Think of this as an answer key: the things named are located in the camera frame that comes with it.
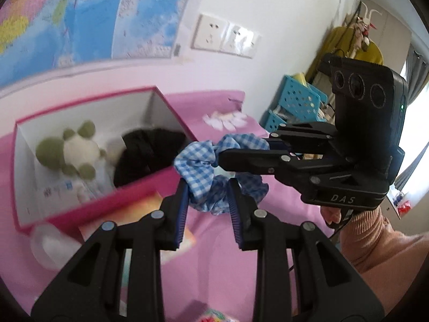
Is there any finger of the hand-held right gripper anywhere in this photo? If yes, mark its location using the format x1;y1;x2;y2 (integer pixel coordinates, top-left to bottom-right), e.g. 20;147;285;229
266;122;339;156
217;148;357;186

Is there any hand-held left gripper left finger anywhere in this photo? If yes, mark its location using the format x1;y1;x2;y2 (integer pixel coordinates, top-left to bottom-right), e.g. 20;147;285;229
31;178;190;322

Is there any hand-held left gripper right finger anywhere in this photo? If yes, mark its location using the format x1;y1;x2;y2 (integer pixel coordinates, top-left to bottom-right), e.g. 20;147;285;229
227;178;386;322

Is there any blue checked scrunchie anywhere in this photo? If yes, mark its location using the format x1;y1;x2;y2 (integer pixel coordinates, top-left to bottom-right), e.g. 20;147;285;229
173;133;270;216

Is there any black cloth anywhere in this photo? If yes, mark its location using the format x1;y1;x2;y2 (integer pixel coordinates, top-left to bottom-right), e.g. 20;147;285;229
113;127;188;188

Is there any pink cardboard box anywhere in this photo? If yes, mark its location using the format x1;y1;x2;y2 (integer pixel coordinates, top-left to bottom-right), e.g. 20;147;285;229
13;86;202;235

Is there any green and white plush toy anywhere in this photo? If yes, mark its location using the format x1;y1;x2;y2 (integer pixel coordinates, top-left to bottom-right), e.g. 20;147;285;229
35;120;108;180

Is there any cotton swab bag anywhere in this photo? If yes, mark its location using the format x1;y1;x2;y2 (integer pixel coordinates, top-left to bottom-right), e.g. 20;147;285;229
37;171;114;208

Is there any person's right forearm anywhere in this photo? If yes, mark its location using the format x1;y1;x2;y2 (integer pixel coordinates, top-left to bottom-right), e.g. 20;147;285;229
291;204;429;322

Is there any person's right hand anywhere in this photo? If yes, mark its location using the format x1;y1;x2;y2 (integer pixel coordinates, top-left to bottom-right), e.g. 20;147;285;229
320;204;352;239

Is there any blue plastic basket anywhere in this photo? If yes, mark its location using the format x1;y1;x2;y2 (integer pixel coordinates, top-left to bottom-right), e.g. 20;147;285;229
264;109;289;140
275;75;331;128

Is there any pastel tissue pack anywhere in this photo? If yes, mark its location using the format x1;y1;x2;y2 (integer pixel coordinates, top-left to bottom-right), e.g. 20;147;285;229
79;189;198;265

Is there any pink printed bed sheet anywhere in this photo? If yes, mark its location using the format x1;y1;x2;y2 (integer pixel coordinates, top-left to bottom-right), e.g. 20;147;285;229
0;89;339;322

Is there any grey curtain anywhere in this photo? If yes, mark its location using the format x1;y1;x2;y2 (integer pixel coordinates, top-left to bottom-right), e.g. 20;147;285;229
395;49;429;192

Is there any yellow hanging garment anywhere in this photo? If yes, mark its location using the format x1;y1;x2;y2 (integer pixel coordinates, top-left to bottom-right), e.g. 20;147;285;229
306;25;384;84

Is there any small red packet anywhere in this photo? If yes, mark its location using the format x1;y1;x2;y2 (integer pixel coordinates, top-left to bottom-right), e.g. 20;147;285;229
392;191;412;216

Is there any hanging toy figure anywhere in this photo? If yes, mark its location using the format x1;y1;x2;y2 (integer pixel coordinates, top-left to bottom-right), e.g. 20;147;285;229
349;2;383;54

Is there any beige wardrobe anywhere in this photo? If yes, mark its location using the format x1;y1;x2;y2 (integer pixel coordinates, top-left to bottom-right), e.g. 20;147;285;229
364;0;413;74

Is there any floral pocket tissue packet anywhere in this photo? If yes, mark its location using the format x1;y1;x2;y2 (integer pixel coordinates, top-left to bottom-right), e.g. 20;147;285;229
196;303;242;322

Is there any white spray bottle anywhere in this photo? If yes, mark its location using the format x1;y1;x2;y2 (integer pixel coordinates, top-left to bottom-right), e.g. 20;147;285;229
29;223;84;272

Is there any white wall socket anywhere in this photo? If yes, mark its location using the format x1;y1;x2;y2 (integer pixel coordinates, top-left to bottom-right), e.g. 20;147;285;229
219;23;262;59
191;13;232;52

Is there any colourful wall map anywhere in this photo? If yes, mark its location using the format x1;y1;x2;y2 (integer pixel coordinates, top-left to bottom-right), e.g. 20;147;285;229
0;0;198;86

